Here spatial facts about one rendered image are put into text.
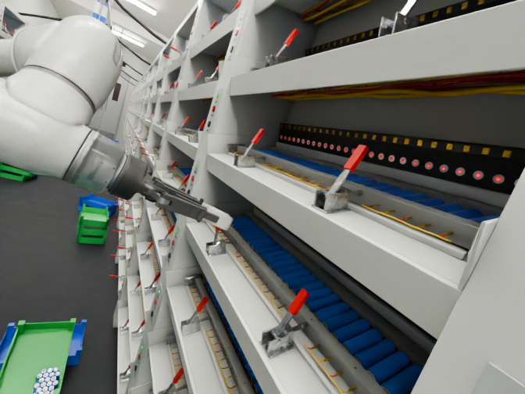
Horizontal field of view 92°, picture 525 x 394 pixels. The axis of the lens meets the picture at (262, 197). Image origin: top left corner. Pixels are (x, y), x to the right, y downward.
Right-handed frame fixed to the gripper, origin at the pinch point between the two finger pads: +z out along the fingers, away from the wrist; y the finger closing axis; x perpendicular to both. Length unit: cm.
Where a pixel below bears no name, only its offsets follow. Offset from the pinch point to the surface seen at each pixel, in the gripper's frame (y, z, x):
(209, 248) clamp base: 1.0, 2.3, -6.7
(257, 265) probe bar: 11.0, 7.6, -3.0
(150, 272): -57, 15, -46
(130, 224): -158, 19, -65
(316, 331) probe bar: 28.6, 7.7, -2.8
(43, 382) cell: -52, -2, -97
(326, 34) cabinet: -13, 7, 55
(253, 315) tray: 20.4, 4.2, -7.5
